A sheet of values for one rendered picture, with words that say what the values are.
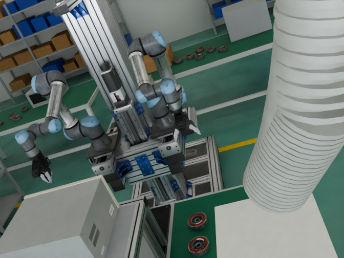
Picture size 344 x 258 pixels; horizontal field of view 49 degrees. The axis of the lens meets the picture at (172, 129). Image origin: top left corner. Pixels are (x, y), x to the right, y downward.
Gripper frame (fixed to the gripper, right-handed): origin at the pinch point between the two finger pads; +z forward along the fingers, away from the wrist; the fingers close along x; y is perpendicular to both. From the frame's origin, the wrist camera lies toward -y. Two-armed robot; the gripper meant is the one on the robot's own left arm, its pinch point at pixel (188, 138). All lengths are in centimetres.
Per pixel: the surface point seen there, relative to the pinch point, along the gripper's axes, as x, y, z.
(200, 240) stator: 7, -40, 38
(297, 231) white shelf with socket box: -39, -90, -5
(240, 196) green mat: -17.4, -11.3, 40.3
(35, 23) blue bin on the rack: 311, 593, -30
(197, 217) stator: 8.3, -21.1, 38.6
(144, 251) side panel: 27, -61, 14
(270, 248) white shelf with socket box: -29, -94, -5
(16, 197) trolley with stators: 244, 159, 97
